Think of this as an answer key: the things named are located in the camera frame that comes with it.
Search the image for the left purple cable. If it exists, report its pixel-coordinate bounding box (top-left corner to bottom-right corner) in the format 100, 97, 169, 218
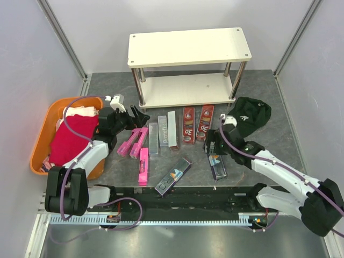
49, 95, 143, 244

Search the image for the pink toothpaste box lower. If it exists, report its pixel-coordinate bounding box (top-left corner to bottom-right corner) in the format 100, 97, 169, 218
138, 148, 149, 187

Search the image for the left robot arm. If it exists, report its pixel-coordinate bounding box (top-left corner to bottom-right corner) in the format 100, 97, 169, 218
45, 105, 150, 221

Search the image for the white two-tier shelf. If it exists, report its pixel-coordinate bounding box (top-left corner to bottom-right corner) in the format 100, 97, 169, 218
127, 27, 252, 109

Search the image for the purple silver toothpaste box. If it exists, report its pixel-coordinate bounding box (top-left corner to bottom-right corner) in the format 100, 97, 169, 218
208, 155, 227, 182
155, 157, 192, 196

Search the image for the red cloth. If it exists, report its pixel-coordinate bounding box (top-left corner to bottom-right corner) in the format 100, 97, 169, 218
49, 114, 98, 166

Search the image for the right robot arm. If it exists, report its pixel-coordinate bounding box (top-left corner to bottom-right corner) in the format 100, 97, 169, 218
204, 124, 343, 237

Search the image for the red 3d toothpaste box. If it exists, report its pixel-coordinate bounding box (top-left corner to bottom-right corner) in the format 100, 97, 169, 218
182, 107, 195, 145
196, 105, 214, 141

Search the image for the white pink cloth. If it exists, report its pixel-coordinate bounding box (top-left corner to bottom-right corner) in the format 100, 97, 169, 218
62, 106, 99, 117

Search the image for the pink toothpaste box left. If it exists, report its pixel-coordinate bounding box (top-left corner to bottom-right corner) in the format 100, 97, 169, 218
117, 128, 141, 157

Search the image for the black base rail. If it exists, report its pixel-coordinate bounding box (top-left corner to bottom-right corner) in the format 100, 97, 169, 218
87, 185, 279, 216

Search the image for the black baseball cap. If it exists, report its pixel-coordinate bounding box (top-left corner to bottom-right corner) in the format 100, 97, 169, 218
228, 97, 272, 138

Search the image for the silver toothpaste box small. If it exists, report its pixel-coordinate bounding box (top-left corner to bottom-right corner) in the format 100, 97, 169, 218
148, 123, 159, 157

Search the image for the silver Protefix toothpaste box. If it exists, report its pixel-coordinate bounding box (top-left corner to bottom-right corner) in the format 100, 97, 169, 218
157, 116, 168, 147

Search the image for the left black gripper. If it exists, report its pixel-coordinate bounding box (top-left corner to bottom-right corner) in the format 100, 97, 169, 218
111, 105, 149, 134

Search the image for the orange plastic bin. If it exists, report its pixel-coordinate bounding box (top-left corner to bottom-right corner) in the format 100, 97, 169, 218
30, 97, 105, 180

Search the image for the purple cable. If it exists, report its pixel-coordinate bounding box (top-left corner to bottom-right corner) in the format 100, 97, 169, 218
49, 95, 143, 244
219, 118, 344, 234

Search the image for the pink toothpaste box middle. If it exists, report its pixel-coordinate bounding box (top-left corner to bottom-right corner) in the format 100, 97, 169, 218
130, 127, 148, 159

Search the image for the pink toothpaste box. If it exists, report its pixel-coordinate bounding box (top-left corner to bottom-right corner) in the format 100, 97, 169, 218
138, 148, 149, 187
130, 127, 148, 159
117, 128, 141, 157

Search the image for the silver red toothpaste box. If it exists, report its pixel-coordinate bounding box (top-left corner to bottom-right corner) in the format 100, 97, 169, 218
167, 111, 179, 151

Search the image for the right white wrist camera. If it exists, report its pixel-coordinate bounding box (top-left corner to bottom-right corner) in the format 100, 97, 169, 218
220, 114, 237, 127

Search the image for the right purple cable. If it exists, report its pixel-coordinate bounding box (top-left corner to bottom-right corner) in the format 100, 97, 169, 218
219, 118, 344, 234

